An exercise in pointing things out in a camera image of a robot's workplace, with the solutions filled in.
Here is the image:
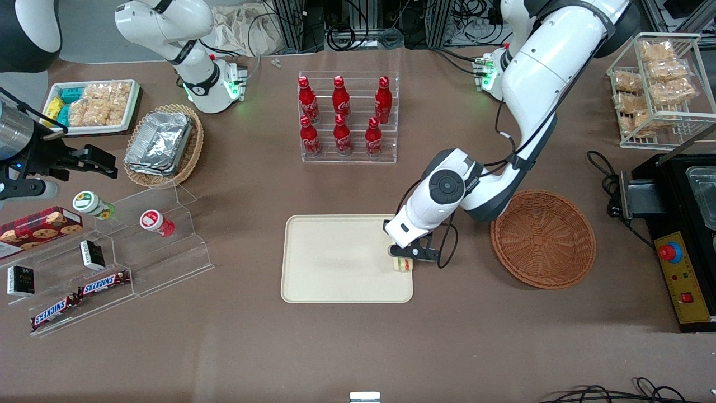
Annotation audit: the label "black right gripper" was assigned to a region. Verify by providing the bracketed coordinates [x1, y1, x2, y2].
[0, 126, 119, 186]

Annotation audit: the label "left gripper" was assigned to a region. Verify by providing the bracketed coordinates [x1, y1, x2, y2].
[384, 212, 430, 263]

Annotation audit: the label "white rectangular snack tray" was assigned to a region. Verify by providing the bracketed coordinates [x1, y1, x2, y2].
[42, 79, 142, 137]

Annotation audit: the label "beige plastic tray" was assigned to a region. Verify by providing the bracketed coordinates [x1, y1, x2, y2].
[281, 214, 414, 304]

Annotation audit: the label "oval light wicker basket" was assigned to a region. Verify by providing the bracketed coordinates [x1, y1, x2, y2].
[123, 104, 205, 189]

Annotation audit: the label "round brown wicker basket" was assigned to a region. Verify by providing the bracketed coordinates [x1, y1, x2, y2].
[491, 189, 597, 290]

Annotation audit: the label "green lid snack cup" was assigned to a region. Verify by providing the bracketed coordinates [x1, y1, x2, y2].
[73, 191, 116, 220]

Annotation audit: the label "rice cracker packets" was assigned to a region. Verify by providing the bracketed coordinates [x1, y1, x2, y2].
[67, 82, 133, 127]

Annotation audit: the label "stacked aluminium foil containers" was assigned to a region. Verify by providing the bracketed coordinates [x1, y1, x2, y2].
[124, 111, 195, 177]

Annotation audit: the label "yellow snack packet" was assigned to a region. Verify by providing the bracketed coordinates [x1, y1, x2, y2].
[44, 96, 65, 129]

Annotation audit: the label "teal snack packet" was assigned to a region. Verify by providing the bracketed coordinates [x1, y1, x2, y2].
[58, 87, 86, 126]

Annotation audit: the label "red lid snack cup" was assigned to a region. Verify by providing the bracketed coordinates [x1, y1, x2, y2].
[140, 209, 176, 237]

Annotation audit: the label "red cookie box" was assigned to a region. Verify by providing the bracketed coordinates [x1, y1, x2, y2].
[0, 207, 84, 250]

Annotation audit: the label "small black chocolate box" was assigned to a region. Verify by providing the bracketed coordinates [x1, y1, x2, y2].
[79, 240, 106, 271]
[7, 265, 36, 296]

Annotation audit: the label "clear acrylic bottle rack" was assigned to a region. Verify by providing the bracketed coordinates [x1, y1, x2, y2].
[298, 71, 400, 165]

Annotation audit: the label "red cola bottle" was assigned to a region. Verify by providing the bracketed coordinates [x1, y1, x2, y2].
[298, 76, 320, 124]
[332, 76, 351, 121]
[333, 114, 354, 156]
[365, 117, 384, 158]
[300, 115, 322, 157]
[374, 76, 393, 125]

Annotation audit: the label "clear acrylic stepped display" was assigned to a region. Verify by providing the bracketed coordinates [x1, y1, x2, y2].
[0, 182, 215, 337]

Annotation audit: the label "snickers bar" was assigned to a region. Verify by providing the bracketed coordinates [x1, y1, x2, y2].
[77, 270, 133, 298]
[31, 293, 82, 331]

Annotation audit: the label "white cloth bag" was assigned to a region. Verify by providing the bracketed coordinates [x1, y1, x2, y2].
[210, 4, 281, 57]

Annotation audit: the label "clear cracker packet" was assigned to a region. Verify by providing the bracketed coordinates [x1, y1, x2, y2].
[613, 70, 644, 93]
[646, 59, 692, 82]
[620, 111, 666, 138]
[639, 40, 677, 63]
[649, 78, 698, 106]
[614, 92, 647, 116]

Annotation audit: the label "black sealing machine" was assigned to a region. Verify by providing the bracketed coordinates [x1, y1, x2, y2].
[619, 123, 716, 334]

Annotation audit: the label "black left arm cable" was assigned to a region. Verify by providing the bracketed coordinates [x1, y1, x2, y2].
[392, 84, 557, 270]

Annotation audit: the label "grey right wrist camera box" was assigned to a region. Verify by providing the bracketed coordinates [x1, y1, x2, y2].
[0, 179, 59, 203]

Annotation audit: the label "thin black right gripper cable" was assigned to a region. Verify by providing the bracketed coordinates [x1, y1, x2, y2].
[0, 87, 69, 135]

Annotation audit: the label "black machine power cable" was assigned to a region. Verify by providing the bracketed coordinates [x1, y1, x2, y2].
[586, 150, 656, 250]

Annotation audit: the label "coiled black background cables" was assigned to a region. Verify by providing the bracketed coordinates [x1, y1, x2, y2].
[326, 0, 404, 52]

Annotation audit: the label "aluminium frame profile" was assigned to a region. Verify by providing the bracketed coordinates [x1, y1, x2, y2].
[268, 0, 326, 55]

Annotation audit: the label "black cables at table edge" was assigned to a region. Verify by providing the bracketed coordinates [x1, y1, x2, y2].
[538, 377, 716, 403]

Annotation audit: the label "white wire rack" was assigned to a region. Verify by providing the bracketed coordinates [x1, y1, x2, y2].
[607, 32, 716, 150]

